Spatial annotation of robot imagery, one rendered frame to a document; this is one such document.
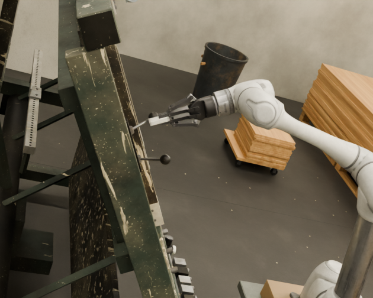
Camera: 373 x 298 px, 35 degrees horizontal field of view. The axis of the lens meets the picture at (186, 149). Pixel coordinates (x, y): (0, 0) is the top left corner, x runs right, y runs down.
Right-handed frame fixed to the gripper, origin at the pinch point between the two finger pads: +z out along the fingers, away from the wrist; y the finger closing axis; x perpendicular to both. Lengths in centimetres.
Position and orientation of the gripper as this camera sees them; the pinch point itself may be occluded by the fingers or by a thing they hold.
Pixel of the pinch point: (158, 119)
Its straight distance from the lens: 210.2
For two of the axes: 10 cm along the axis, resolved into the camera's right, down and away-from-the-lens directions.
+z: -9.6, 2.6, -0.6
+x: -1.9, -4.8, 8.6
